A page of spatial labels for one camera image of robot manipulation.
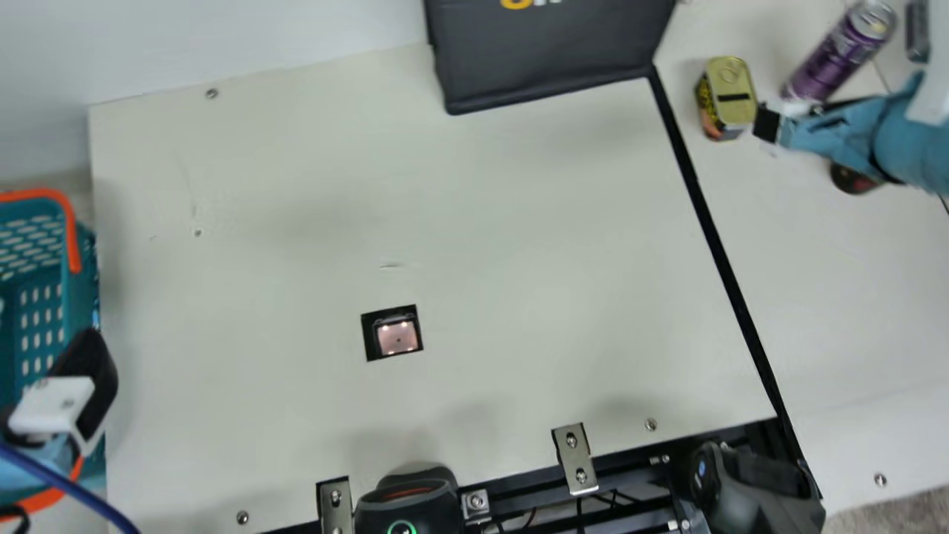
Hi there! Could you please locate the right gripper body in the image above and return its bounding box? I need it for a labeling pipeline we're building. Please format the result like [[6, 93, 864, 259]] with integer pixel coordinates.
[[778, 72, 949, 195]]

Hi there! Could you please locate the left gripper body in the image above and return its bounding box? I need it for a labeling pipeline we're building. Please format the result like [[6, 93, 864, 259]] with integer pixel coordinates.
[[0, 434, 79, 490]]

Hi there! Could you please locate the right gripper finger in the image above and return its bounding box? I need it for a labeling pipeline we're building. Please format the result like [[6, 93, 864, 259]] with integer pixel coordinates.
[[753, 100, 813, 147]]

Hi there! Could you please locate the dark coffee bottle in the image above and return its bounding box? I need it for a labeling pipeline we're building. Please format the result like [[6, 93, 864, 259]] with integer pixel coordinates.
[[829, 162, 887, 196]]

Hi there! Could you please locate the teal shopping basket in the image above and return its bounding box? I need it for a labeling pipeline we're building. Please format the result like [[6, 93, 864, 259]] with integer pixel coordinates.
[[0, 189, 105, 516]]

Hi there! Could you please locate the small square scanner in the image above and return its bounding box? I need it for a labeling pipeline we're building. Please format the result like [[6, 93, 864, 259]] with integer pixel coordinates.
[[361, 304, 425, 363]]

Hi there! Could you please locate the rectangular gold tin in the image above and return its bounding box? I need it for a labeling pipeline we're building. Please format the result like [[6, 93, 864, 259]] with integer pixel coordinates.
[[694, 56, 760, 142]]

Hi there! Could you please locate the purple can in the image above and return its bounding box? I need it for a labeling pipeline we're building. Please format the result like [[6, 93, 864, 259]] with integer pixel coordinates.
[[780, 0, 899, 105]]

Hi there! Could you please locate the black strip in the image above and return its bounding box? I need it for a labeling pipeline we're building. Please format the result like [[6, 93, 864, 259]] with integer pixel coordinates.
[[647, 65, 798, 446]]

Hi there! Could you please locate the dark grey bag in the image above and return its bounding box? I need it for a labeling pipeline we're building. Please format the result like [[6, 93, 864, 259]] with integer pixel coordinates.
[[423, 0, 677, 116]]

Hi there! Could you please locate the black device with green light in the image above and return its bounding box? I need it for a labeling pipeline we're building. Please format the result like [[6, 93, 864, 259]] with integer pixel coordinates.
[[354, 466, 464, 534]]

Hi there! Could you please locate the blue cable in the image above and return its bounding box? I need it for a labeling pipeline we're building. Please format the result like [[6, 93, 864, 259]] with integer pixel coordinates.
[[0, 441, 143, 534]]

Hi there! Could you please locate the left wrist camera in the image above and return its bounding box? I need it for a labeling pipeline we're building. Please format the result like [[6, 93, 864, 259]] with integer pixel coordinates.
[[7, 377, 97, 455]]

